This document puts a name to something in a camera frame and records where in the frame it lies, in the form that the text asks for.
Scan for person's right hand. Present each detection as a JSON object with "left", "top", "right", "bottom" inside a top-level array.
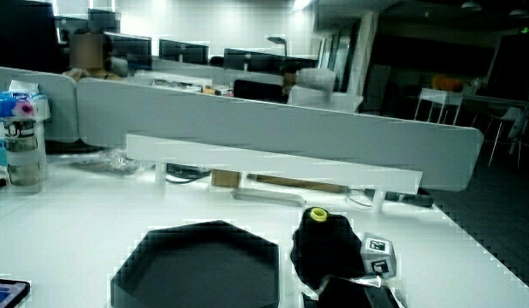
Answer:
[{"left": 289, "top": 216, "right": 398, "bottom": 297}]

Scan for black sewing thread spool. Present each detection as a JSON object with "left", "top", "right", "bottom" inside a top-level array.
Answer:
[{"left": 291, "top": 206, "right": 356, "bottom": 275}]

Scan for person's right forearm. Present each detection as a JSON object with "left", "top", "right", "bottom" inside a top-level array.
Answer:
[{"left": 301, "top": 275, "right": 406, "bottom": 308}]

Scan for black desk lamp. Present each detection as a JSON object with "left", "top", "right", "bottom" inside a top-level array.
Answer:
[{"left": 266, "top": 35, "right": 289, "bottom": 58}]

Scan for white desk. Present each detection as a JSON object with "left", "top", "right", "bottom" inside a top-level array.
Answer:
[{"left": 0, "top": 153, "right": 529, "bottom": 308}]

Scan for long wooden strip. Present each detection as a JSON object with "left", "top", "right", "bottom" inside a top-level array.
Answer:
[{"left": 247, "top": 173, "right": 348, "bottom": 194}]

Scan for white monitor riser shelf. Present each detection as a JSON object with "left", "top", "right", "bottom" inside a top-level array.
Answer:
[{"left": 126, "top": 133, "right": 424, "bottom": 214}]

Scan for black hexagonal tray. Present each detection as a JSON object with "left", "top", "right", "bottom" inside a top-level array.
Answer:
[{"left": 110, "top": 219, "right": 281, "bottom": 308}]

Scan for small cardboard box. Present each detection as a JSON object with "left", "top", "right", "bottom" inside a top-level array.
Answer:
[{"left": 210, "top": 169, "right": 243, "bottom": 189}]

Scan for long grey divider panel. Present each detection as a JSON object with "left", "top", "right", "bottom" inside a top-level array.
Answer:
[{"left": 75, "top": 77, "right": 485, "bottom": 193}]

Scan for white background table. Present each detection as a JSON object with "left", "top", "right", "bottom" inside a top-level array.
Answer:
[{"left": 413, "top": 86, "right": 465, "bottom": 126}]

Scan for orange object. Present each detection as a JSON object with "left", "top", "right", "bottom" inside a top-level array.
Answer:
[{"left": 430, "top": 74, "right": 464, "bottom": 92}]

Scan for black computer monitor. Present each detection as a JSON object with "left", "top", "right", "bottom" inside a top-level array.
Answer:
[
  {"left": 223, "top": 47, "right": 288, "bottom": 74},
  {"left": 103, "top": 31, "right": 153, "bottom": 72},
  {"left": 158, "top": 38, "right": 211, "bottom": 66}
]

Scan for white chair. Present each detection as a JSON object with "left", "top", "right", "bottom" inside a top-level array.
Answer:
[{"left": 486, "top": 105, "right": 524, "bottom": 169}]

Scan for crumpled clear plastic bag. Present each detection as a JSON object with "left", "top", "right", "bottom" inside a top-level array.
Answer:
[{"left": 69, "top": 148, "right": 142, "bottom": 177}]

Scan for short grey divider panel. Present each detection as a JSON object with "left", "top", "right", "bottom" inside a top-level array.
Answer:
[{"left": 0, "top": 64, "right": 80, "bottom": 144}]

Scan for black smartphone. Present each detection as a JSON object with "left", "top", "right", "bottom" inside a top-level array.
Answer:
[{"left": 0, "top": 278, "right": 32, "bottom": 308}]

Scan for clear plastic bottle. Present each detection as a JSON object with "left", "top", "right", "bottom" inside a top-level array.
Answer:
[{"left": 2, "top": 115, "right": 48, "bottom": 188}]

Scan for blue tissue pack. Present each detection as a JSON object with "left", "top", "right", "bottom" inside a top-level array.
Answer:
[{"left": 0, "top": 80, "right": 52, "bottom": 124}]

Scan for white cable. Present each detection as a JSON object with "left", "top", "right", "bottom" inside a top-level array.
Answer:
[{"left": 344, "top": 189, "right": 374, "bottom": 210}]

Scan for black cable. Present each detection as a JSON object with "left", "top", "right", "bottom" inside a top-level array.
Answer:
[{"left": 164, "top": 163, "right": 212, "bottom": 186}]

